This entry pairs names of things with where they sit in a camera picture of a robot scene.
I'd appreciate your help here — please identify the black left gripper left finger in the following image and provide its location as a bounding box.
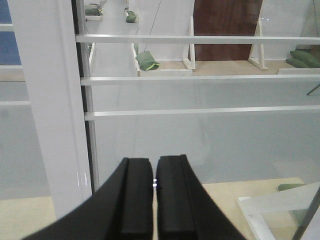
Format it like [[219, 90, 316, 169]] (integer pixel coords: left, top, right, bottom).
[[26, 157, 154, 240]]

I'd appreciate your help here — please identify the light wooden base platform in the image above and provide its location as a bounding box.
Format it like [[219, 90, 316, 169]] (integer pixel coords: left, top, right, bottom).
[[0, 177, 303, 240]]

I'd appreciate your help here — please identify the green sandbags far right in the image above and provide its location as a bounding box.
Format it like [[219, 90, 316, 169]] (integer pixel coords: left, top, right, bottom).
[[285, 50, 320, 68]]

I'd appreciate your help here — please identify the white door frame post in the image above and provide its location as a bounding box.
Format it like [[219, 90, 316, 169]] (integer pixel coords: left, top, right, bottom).
[[237, 182, 320, 240]]

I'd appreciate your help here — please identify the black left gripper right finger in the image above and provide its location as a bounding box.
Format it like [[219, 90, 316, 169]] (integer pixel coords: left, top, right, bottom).
[[156, 154, 244, 240]]

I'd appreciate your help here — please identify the green sandbag behind glass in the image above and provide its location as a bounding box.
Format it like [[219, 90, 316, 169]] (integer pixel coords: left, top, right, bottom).
[[135, 51, 160, 71]]

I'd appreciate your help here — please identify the dark brown wooden door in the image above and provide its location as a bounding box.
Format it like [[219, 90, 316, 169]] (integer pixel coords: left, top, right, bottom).
[[193, 0, 262, 61]]

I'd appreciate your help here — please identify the white fixed glass door panel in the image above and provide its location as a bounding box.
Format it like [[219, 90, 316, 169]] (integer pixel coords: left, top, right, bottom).
[[0, 0, 92, 218]]

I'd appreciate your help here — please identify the white framed sliding glass door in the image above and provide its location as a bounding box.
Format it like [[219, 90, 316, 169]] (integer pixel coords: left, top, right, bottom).
[[75, 0, 320, 188]]

